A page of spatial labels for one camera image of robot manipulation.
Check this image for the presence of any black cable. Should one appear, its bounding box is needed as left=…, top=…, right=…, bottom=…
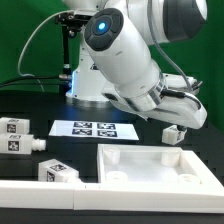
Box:
left=0, top=75, right=68, bottom=90

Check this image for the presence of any grey cable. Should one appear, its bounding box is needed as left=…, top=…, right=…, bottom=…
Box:
left=17, top=9, right=73, bottom=93

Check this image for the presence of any black camera stand pole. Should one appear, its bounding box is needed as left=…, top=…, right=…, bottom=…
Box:
left=55, top=12, right=81, bottom=94

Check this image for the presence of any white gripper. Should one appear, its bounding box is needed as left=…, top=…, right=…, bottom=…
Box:
left=102, top=75, right=207, bottom=129

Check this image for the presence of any white square tabletop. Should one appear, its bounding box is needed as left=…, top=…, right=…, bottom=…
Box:
left=97, top=144, right=216, bottom=184

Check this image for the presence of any white L-shaped obstacle fence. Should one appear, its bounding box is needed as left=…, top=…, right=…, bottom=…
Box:
left=0, top=177, right=224, bottom=214

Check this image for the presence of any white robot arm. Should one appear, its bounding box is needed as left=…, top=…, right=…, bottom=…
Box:
left=62, top=0, right=207, bottom=129

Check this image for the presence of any white fiducial tag sheet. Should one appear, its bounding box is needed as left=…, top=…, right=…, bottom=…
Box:
left=49, top=120, right=138, bottom=140

